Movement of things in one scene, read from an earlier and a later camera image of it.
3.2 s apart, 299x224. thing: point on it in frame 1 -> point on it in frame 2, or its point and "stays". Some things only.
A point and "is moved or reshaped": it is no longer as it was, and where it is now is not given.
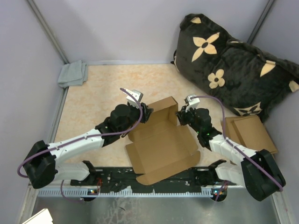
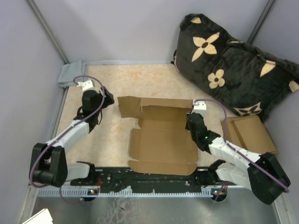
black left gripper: (147, 112) -> (108, 100)
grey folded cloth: (73, 74) stays
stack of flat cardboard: (249, 130) stays
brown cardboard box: (160, 147) is moved or reshaped
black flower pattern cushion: (220, 66) stays
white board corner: (42, 217) stays
